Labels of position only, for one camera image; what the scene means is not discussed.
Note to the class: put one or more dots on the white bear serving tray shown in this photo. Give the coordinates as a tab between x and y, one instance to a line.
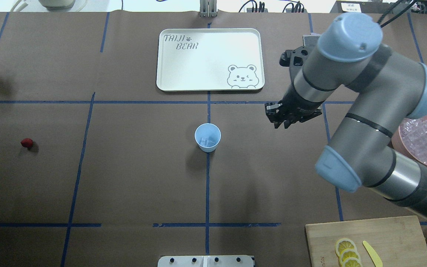
194	60

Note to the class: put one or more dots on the red strawberry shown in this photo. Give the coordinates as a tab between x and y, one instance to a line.
27	143

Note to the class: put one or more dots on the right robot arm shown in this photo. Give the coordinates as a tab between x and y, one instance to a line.
390	87

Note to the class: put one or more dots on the yellow plastic knife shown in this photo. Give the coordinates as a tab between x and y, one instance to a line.
376	259

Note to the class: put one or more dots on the black box with label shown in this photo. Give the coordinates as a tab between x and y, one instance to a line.
349	6

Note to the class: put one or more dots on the bamboo cutting board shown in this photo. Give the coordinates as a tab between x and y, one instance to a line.
398	241

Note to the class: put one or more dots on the light blue plastic cup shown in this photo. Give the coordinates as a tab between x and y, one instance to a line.
207	137

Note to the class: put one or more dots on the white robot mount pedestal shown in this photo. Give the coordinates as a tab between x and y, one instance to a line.
207	261

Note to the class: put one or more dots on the lemon slices row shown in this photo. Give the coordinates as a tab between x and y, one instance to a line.
347	253

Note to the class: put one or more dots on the grey folded cloth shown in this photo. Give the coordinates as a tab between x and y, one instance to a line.
310	40

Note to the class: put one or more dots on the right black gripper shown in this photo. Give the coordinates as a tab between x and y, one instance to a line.
295	102

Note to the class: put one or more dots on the aluminium frame post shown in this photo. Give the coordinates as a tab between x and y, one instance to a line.
208	8

